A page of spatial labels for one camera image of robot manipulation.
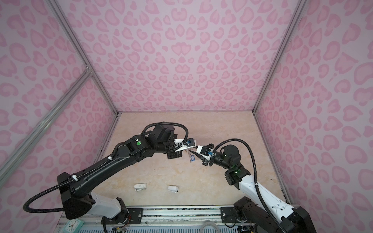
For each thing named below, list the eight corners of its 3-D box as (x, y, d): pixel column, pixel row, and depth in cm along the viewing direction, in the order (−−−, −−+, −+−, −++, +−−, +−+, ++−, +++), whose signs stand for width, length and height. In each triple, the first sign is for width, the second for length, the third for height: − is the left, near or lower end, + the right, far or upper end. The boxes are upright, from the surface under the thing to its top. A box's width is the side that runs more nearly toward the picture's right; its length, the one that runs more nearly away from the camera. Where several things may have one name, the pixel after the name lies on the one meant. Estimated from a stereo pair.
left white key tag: (136, 191, 83) (134, 189, 80) (136, 187, 85) (134, 184, 82) (146, 189, 84) (145, 187, 81) (146, 184, 86) (144, 182, 83)
